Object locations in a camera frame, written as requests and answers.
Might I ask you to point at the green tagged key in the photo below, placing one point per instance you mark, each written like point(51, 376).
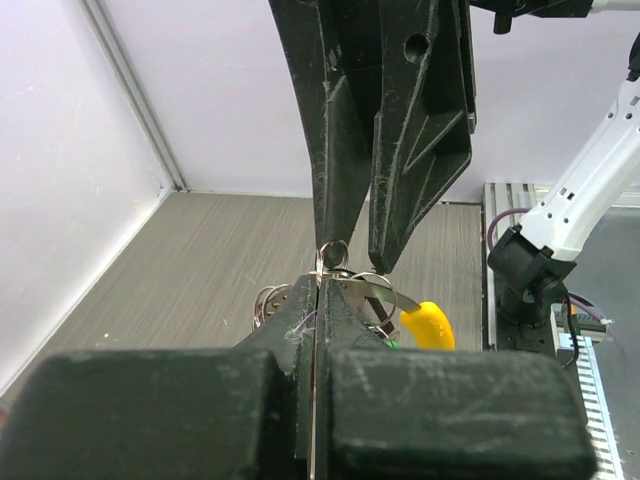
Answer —
point(391, 343)

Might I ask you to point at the aluminium frame post right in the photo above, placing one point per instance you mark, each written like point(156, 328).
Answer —
point(116, 52)

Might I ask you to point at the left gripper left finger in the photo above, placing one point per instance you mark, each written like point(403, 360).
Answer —
point(222, 413)

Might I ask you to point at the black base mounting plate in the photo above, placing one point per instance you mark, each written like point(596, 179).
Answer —
point(522, 326)

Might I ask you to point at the white slotted cable duct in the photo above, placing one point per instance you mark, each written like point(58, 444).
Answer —
point(599, 424)

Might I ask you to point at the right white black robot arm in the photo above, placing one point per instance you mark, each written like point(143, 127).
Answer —
point(533, 257)

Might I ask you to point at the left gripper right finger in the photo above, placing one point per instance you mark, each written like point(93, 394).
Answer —
point(388, 413)

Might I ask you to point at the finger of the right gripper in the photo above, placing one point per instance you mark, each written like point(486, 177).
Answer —
point(423, 128)
point(333, 51)

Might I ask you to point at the keyring with yellow tag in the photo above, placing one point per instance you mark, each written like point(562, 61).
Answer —
point(400, 310)

